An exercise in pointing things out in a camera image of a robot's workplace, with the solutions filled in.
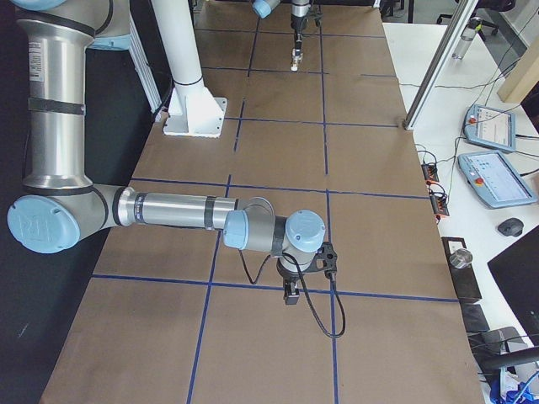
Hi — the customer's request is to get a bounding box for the upper orange black adapter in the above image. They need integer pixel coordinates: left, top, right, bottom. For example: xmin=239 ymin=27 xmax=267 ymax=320
xmin=421 ymin=151 xmax=439 ymax=184

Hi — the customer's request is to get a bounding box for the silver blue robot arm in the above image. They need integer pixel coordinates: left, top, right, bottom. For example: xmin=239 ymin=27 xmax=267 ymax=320
xmin=8 ymin=1 xmax=332 ymax=305
xmin=252 ymin=0 xmax=311 ymax=71

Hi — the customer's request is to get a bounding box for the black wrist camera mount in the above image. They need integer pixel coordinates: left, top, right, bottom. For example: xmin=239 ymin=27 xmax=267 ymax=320
xmin=308 ymin=242 xmax=338 ymax=279

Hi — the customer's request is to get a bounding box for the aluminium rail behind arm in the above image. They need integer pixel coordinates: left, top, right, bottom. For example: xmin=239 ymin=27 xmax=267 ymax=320
xmin=129 ymin=16 xmax=162 ymax=114

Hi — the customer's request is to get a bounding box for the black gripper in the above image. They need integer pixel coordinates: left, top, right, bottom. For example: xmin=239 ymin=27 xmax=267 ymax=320
xmin=291 ymin=14 xmax=306 ymax=59
xmin=279 ymin=265 xmax=300 ymax=305

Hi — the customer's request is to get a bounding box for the steel cylinder weight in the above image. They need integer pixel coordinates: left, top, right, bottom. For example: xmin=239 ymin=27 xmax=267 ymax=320
xmin=449 ymin=248 xmax=473 ymax=269

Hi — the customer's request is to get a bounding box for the lower teach pendant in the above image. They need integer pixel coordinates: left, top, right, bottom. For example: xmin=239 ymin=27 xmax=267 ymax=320
xmin=457 ymin=151 xmax=538 ymax=209

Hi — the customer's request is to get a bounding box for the black box stack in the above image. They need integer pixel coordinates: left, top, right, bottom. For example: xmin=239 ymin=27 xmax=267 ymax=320
xmin=441 ymin=237 xmax=489 ymax=333

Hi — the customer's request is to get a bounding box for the wooden board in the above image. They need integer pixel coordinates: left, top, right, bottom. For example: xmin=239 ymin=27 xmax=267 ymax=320
xmin=498 ymin=38 xmax=538 ymax=104

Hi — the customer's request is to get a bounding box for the upper teach pendant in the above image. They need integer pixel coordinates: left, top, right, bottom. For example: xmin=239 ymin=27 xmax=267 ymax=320
xmin=463 ymin=104 xmax=516 ymax=153

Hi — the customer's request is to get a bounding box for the aluminium frame post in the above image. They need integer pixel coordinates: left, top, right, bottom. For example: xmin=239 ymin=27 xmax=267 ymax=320
xmin=403 ymin=0 xmax=478 ymax=130

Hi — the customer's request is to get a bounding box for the black monitor corner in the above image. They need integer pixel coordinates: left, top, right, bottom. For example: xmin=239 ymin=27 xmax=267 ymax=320
xmin=488 ymin=229 xmax=538 ymax=345

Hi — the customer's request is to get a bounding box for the lower orange black adapter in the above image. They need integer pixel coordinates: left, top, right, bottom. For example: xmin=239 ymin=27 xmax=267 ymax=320
xmin=429 ymin=189 xmax=450 ymax=221

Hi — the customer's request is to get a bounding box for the clear water bottle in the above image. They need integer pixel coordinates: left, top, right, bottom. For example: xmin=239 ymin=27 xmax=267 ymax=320
xmin=451 ymin=17 xmax=483 ymax=60

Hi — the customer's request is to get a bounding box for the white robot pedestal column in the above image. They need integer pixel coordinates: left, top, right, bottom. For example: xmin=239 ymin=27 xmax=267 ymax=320
xmin=152 ymin=0 xmax=227 ymax=138

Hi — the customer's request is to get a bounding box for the orange black adapter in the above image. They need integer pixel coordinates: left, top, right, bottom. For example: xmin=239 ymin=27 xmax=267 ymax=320
xmin=421 ymin=151 xmax=439 ymax=184
xmin=429 ymin=189 xmax=450 ymax=221

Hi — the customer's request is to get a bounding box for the black computer mouse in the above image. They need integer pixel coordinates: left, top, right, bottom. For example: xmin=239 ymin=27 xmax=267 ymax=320
xmin=496 ymin=217 xmax=524 ymax=237

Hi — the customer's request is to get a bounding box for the white PPR valve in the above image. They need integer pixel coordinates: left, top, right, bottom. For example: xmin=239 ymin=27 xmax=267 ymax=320
xmin=291 ymin=56 xmax=302 ymax=72

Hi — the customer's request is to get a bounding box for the teach pendant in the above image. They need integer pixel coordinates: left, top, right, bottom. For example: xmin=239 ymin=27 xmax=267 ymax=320
xmin=463 ymin=104 xmax=516 ymax=153
xmin=457 ymin=151 xmax=538 ymax=209

